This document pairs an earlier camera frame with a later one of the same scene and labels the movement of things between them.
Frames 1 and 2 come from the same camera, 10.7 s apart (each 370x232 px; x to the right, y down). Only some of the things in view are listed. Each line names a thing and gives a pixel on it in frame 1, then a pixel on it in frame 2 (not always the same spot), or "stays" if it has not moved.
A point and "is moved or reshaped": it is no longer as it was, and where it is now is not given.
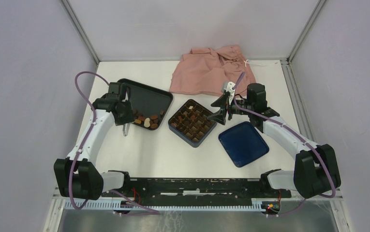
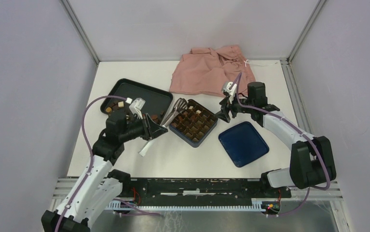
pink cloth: [204, 71] stays
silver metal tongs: [125, 129] is moved or reshaped
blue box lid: [243, 143] stays
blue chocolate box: [190, 123] stays
